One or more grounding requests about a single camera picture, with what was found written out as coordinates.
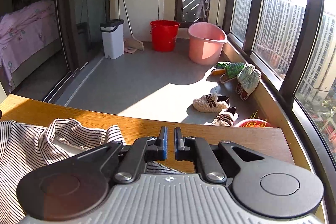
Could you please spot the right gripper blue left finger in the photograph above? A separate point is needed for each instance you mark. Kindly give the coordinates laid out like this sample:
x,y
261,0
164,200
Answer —
x,y
133,158

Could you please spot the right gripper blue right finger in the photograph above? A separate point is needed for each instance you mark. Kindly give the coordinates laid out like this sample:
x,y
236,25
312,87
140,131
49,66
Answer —
x,y
200,153

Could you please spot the striped knit sweater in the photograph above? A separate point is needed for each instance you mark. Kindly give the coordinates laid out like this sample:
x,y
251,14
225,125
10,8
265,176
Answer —
x,y
26,147

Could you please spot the red pot with grass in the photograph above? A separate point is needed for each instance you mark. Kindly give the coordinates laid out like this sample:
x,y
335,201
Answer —
x,y
254,122

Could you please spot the white green knitted slipper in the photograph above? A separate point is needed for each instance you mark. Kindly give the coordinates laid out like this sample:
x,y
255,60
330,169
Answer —
x,y
248,80

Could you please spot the broom with pink dustpan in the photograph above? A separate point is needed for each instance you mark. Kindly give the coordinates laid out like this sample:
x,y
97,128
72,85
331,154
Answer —
x,y
132,42

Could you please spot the pink plastic basin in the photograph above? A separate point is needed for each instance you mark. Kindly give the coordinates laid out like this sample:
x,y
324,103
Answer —
x,y
206,43

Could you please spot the red plastic bucket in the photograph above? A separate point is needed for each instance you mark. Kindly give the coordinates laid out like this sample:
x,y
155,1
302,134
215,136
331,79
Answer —
x,y
164,35

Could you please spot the white trash bin black lid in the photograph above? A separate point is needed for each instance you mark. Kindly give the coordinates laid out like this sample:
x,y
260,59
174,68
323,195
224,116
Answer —
x,y
112,37

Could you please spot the bed with pink sheet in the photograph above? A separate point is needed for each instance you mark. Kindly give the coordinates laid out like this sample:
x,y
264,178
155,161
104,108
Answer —
x,y
29,37

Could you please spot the grey cloth on window handle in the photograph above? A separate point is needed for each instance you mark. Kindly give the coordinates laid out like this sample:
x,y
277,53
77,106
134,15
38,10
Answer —
x,y
203,8

